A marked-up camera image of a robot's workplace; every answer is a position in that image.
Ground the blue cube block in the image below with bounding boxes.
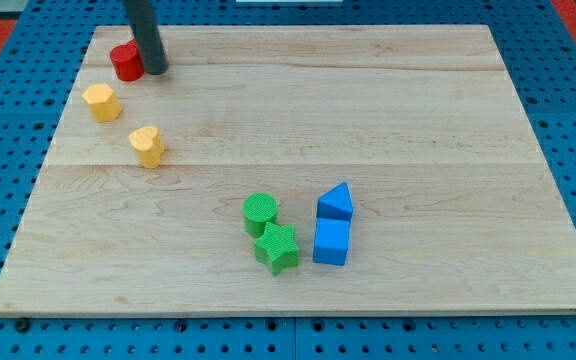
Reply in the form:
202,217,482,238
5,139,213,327
313,218,350,266

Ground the light wooden board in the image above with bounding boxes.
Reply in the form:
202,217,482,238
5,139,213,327
0,25,576,318

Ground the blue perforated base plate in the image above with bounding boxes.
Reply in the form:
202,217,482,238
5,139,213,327
0,0,576,359

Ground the red cylinder block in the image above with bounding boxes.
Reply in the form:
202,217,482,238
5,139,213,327
109,40,145,82

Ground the yellow hexagon block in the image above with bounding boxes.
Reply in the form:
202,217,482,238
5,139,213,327
82,83,122,123

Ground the green star block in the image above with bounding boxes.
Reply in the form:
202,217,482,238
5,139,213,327
254,222,300,276

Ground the blue triangle block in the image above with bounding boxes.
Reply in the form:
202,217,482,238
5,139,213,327
316,182,354,222

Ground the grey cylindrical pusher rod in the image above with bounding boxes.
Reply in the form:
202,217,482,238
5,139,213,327
123,0,169,75

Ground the green cylinder block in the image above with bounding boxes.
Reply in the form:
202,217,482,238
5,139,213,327
242,192,278,238

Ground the yellow heart block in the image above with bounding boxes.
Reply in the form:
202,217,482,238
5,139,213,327
128,126,165,169

